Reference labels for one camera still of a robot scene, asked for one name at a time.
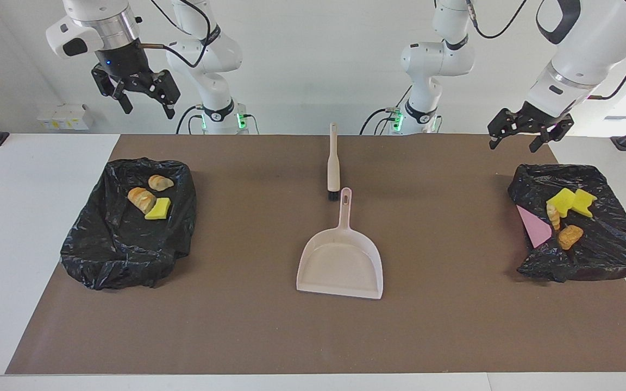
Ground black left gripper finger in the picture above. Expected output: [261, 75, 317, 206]
[528, 115, 575, 154]
[487, 108, 525, 150]

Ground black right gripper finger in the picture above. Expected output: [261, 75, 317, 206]
[91, 64, 134, 115]
[140, 70, 181, 121]

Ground notched yellow sponge piece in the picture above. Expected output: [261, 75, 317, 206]
[571, 188, 598, 219]

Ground brown bread roll toy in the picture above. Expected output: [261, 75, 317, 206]
[558, 225, 585, 251]

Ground orange striped croissant toy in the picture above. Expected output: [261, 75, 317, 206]
[127, 187, 157, 214]

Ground beige hand brush black bristles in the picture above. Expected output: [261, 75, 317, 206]
[327, 123, 342, 202]

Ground beige plastic dustpan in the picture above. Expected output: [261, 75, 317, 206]
[296, 187, 385, 300]

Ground pink plastic bin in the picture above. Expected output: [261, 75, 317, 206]
[516, 204, 553, 249]

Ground black trash bag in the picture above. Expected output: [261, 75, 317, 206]
[507, 163, 626, 283]
[60, 158, 199, 291]

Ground brown table mat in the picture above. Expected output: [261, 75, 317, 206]
[6, 134, 626, 375]

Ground black right base cable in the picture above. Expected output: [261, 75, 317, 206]
[176, 105, 205, 135]

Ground black base cable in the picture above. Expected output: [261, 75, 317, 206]
[176, 105, 205, 135]
[359, 81, 414, 135]

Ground white wall socket box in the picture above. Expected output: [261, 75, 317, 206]
[37, 103, 95, 131]

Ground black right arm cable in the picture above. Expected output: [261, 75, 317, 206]
[140, 0, 221, 70]

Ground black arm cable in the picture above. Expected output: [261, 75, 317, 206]
[466, 0, 529, 40]
[140, 0, 221, 70]

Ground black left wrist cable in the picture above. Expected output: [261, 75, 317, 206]
[587, 33, 626, 102]

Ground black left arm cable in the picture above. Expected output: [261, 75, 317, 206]
[466, 0, 529, 40]

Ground black left base cable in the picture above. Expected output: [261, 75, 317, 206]
[359, 81, 414, 135]

